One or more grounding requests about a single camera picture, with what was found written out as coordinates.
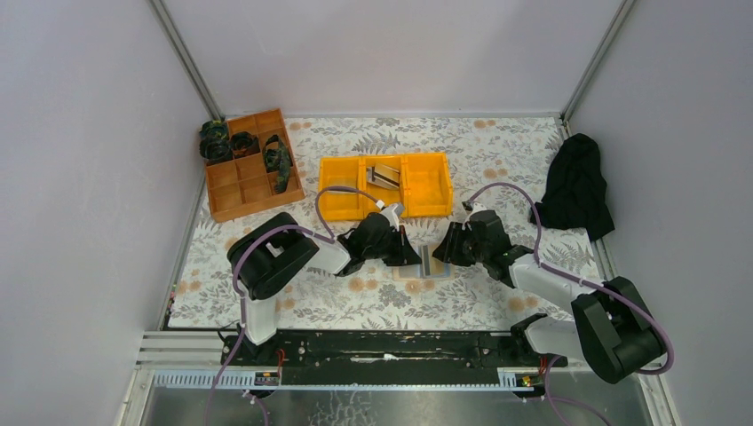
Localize black cloth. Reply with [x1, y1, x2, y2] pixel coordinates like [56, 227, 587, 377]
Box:
[528, 133, 615, 241]

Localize aluminium frame rails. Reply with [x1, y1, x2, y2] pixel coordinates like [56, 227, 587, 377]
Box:
[116, 330, 680, 425]

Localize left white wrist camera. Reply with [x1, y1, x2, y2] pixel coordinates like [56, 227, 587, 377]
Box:
[376, 201, 405, 230]

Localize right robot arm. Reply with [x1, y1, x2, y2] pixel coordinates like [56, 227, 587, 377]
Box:
[432, 209, 670, 383]

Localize rolled camo belt outside tray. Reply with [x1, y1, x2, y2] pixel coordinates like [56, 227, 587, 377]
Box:
[199, 120, 233, 165]

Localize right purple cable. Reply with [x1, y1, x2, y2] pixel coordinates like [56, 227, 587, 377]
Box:
[463, 182, 677, 426]

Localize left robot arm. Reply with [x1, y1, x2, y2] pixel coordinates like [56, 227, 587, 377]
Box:
[227, 203, 421, 345]

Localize rolled belt in tray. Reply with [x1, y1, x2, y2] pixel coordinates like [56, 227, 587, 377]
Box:
[229, 131, 261, 159]

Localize yellow three-compartment bin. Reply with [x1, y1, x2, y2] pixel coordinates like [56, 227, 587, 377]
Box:
[319, 153, 453, 221]

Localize camo belt in tray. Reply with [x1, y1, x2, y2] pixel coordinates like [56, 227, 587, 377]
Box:
[262, 134, 292, 194]

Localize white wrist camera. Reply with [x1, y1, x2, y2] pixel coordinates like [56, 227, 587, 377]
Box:
[462, 200, 488, 224]
[376, 201, 405, 230]

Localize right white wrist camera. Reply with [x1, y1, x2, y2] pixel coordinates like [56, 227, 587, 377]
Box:
[462, 200, 488, 224]

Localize card in middle bin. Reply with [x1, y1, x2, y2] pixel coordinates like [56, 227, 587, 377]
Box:
[366, 163, 401, 191]

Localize orange compartment tray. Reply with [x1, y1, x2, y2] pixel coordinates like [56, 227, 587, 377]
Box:
[205, 108, 305, 223]

